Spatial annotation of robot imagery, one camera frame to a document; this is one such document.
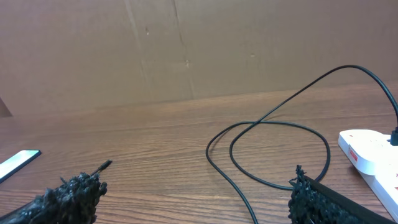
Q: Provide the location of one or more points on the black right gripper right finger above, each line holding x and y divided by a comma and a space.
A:
313, 203

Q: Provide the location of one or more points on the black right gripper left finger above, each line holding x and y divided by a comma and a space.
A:
74, 202

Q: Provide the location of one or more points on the Galaxy smartphone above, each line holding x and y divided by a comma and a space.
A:
17, 162

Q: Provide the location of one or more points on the white charger adapter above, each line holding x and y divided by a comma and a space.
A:
373, 156

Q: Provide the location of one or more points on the white power strip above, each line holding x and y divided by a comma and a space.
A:
383, 186

